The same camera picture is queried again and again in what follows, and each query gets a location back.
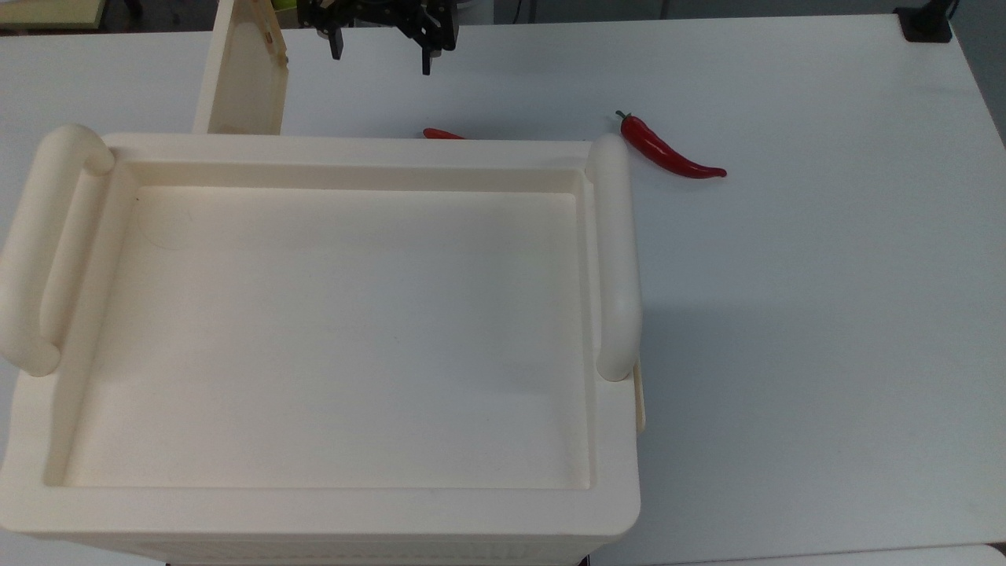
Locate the red chili pepper green stem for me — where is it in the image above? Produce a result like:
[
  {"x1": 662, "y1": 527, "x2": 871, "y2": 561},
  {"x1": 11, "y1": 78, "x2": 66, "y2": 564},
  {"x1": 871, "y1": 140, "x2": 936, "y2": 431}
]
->
[{"x1": 615, "y1": 110, "x2": 729, "y2": 181}]

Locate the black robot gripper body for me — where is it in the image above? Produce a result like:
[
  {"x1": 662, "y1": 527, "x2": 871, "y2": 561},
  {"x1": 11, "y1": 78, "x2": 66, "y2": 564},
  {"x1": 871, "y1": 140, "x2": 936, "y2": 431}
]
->
[{"x1": 298, "y1": 0, "x2": 461, "y2": 55}]

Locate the cream plastic cabinet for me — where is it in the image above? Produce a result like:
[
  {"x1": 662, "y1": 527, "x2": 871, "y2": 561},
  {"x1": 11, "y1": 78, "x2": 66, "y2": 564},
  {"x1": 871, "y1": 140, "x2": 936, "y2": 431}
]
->
[{"x1": 0, "y1": 123, "x2": 648, "y2": 566}]

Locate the black table clamp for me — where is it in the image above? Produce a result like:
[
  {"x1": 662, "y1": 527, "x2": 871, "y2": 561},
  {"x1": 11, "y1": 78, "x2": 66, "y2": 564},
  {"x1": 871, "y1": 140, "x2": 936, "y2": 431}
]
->
[{"x1": 894, "y1": 0, "x2": 961, "y2": 43}]

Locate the cream tubular cabinet handle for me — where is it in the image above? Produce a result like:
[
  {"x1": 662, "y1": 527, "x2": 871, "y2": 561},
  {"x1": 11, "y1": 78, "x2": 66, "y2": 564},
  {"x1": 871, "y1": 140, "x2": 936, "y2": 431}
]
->
[
  {"x1": 0, "y1": 123, "x2": 116, "y2": 377},
  {"x1": 585, "y1": 133, "x2": 644, "y2": 384}
]

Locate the cream plastic cabinet door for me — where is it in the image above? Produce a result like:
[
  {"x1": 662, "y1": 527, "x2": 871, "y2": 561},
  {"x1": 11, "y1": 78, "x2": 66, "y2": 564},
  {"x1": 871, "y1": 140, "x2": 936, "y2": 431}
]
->
[{"x1": 193, "y1": 0, "x2": 290, "y2": 135}]

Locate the yellow flat board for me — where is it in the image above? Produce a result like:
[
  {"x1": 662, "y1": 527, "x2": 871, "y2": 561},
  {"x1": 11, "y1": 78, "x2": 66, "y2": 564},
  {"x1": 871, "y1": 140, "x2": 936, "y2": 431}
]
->
[{"x1": 0, "y1": 0, "x2": 108, "y2": 31}]

